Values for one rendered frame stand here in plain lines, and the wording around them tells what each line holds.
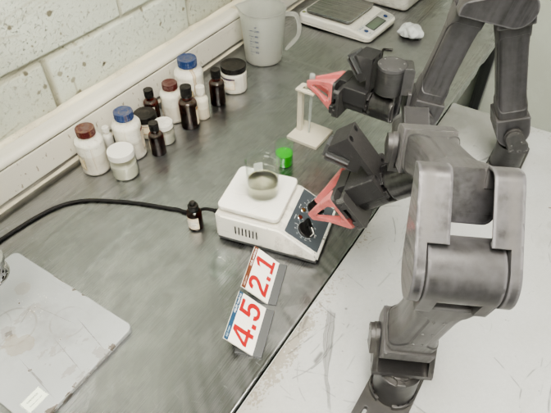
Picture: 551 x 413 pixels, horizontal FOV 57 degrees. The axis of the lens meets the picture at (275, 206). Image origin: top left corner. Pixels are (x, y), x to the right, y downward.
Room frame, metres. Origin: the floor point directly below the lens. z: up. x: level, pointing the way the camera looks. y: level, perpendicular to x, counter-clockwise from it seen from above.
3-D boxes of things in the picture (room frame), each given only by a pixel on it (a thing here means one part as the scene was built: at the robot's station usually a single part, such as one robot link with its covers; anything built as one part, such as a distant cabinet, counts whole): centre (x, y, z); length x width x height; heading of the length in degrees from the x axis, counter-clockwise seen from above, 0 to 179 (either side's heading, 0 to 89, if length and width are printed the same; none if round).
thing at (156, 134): (0.92, 0.27, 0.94); 0.03 x 0.03 x 0.08
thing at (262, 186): (0.69, 0.02, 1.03); 0.07 x 0.06 x 0.08; 60
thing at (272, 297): (0.55, 0.02, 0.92); 0.09 x 0.06 x 0.04; 167
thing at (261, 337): (0.45, 0.04, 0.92); 0.09 x 0.06 x 0.04; 167
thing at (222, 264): (0.58, 0.10, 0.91); 0.06 x 0.06 x 0.02
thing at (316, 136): (0.98, -0.08, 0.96); 0.08 x 0.08 x 0.13; 56
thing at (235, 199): (0.69, 0.03, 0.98); 0.12 x 0.12 x 0.01; 70
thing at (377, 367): (0.36, -0.17, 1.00); 0.09 x 0.06 x 0.06; 83
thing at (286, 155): (0.88, -0.02, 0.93); 0.04 x 0.04 x 0.06
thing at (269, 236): (0.68, 0.01, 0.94); 0.22 x 0.13 x 0.08; 70
